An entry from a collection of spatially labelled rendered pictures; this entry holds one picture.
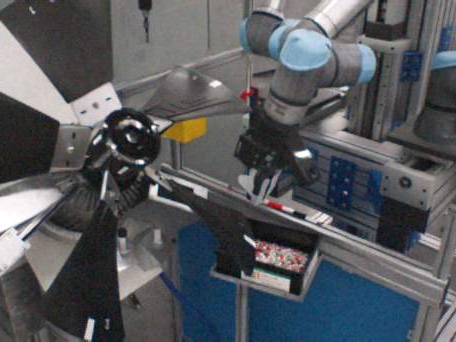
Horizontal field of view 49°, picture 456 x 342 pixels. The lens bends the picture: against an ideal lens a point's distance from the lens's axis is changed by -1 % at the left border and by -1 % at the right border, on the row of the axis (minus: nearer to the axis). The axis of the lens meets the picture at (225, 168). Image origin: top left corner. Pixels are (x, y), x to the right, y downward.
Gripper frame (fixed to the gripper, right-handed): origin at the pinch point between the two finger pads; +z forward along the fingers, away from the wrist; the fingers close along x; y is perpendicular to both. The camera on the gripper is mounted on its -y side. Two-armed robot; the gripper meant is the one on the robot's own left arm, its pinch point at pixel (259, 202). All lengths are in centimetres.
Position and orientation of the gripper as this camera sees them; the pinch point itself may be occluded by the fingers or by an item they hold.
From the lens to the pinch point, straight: 102.5
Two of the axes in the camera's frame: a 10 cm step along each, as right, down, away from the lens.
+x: -6.3, 3.5, -6.9
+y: -7.4, -5.5, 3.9
